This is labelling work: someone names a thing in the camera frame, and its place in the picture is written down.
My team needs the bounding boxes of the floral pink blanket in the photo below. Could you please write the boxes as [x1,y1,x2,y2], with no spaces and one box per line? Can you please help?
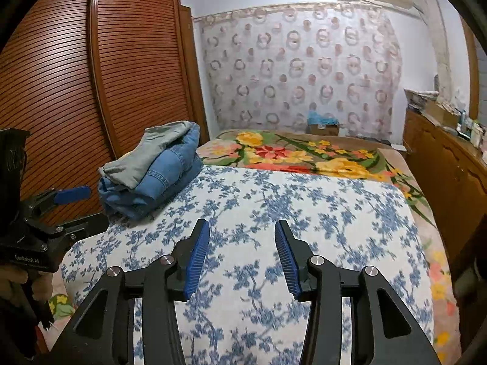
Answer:
[44,130,461,364]

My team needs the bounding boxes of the folded blue denim jeans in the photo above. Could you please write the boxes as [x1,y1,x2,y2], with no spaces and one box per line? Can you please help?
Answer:
[98,129,203,221]

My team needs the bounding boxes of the stack of papers on sideboard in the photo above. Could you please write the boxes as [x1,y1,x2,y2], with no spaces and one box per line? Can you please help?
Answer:
[404,88,439,112]

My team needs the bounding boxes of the cardboard box with blue cloth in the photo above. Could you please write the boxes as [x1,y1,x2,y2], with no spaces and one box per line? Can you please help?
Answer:
[306,110,340,136]

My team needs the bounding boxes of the grey window roller blind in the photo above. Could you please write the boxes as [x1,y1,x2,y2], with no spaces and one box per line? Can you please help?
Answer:
[474,38,487,126]

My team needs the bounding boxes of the brown louvered wardrobe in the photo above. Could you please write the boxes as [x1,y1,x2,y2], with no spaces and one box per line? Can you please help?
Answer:
[1,0,209,198]

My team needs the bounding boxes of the wooden sideboard cabinet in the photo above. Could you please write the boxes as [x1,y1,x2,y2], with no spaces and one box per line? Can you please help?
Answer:
[403,109,486,275]

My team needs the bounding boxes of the person's left hand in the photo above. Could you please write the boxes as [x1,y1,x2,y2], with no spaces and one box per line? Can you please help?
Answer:
[0,265,53,304]

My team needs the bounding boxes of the circle patterned sheer curtain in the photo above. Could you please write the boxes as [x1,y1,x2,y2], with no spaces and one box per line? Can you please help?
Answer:
[196,3,402,140]

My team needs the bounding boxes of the grey-green pants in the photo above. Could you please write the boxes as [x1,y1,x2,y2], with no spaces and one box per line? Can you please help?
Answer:
[98,120,200,189]

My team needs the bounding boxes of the blue floral white bed cover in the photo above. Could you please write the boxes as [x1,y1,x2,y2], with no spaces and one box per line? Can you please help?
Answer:
[61,166,433,364]

